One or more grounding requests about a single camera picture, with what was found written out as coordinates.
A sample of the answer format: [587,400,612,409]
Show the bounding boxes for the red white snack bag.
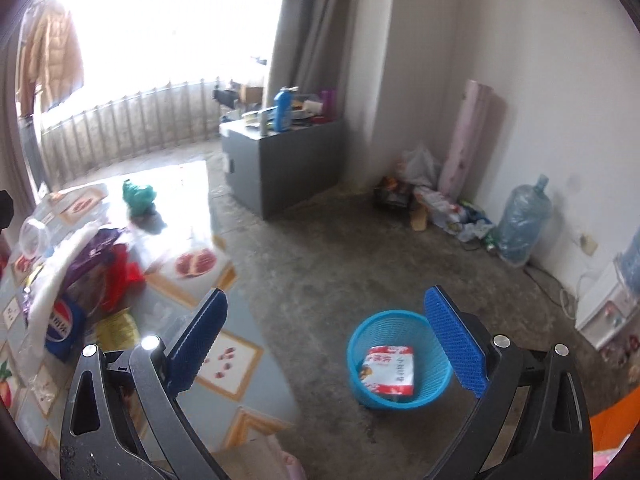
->
[359,346,414,398]

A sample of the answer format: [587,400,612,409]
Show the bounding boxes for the red plastic wrapper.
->
[100,244,145,313]

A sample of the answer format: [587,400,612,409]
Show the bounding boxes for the purple snack bag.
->
[60,228,125,292]

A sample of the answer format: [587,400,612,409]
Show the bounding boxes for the teal green plastic bag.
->
[122,179,156,217]

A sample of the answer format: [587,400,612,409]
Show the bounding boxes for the clear plastic cup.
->
[18,217,51,260]

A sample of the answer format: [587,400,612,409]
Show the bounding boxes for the blue plastic trash basket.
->
[346,310,452,410]

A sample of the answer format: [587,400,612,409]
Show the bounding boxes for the trash pile in corner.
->
[372,177,497,252]

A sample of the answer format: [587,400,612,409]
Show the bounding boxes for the fruit pattern tablecloth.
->
[0,159,302,480]

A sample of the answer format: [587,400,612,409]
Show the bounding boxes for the empty water jug on floor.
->
[497,174,552,268]

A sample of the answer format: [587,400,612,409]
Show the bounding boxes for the white water dispenser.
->
[575,260,639,351]

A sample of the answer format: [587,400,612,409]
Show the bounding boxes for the pink rolled mat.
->
[438,79,494,202]

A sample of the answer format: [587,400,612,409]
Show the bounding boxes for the orange paper bag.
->
[590,389,640,452]

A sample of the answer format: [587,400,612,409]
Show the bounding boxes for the white plastic bag in corner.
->
[397,143,442,190]

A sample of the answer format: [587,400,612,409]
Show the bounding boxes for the water jug on dispenser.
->
[615,229,640,298]

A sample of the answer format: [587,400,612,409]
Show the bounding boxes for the grey cabinet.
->
[220,120,346,220]

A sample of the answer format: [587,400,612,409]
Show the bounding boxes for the balcony railing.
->
[35,79,238,190]

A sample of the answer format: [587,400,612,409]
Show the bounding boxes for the cardboard box on balcony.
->
[239,84,264,105]

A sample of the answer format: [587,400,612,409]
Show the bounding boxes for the purple bottle on cabinet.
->
[320,89,336,122]

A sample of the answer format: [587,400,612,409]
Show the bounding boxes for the blue detergent bottle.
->
[272,87,298,133]

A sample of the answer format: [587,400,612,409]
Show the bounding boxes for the grey curtain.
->
[264,0,355,114]

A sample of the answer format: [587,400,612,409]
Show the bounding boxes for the beige hanging jacket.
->
[17,0,84,117]

